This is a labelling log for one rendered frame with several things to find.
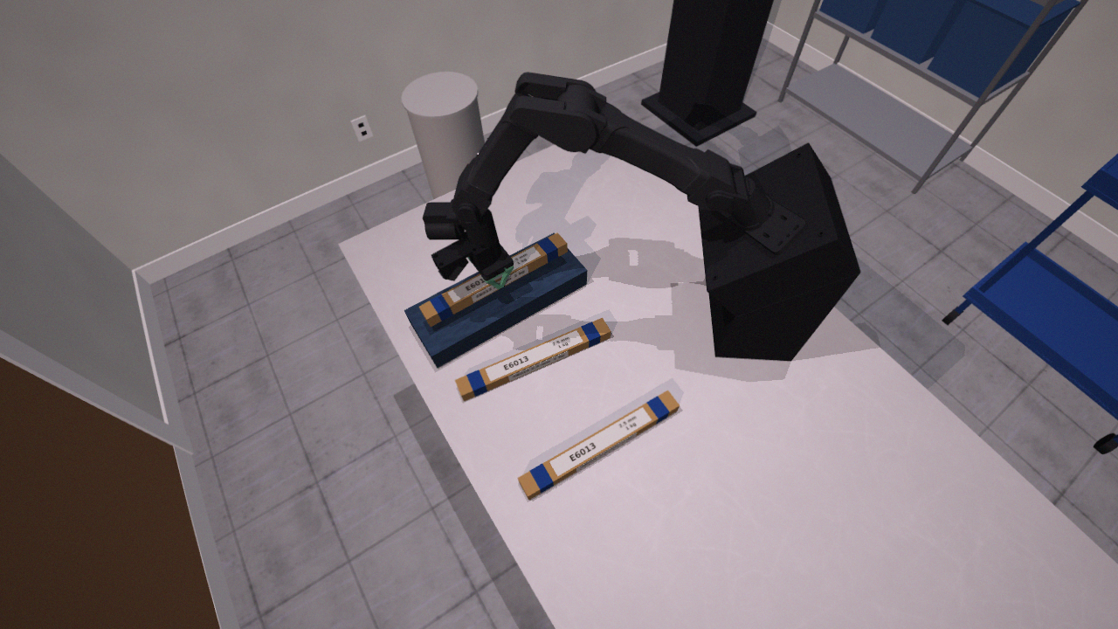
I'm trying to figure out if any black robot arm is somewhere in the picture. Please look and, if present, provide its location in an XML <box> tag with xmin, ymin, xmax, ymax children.
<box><xmin>423</xmin><ymin>73</ymin><xmax>808</xmax><ymax>282</ymax></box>

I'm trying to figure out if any tan box with white label and blue band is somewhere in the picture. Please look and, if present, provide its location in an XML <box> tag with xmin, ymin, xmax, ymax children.
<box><xmin>455</xmin><ymin>318</ymin><xmax>612</xmax><ymax>402</ymax></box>

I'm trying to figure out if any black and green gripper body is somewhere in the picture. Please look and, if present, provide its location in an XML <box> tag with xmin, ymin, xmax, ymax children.
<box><xmin>468</xmin><ymin>232</ymin><xmax>514</xmax><ymax>282</ymax></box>

